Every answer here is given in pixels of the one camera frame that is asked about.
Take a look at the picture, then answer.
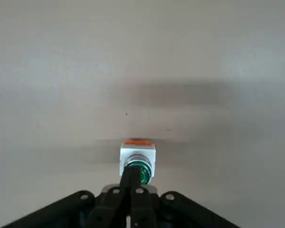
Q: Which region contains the green push button switch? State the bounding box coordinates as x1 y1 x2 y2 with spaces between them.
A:
119 137 157 186

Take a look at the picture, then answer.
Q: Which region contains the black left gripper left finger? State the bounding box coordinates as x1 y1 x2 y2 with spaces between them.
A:
0 165 133 228

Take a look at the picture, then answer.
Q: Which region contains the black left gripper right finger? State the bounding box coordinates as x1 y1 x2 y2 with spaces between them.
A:
130 166 241 228

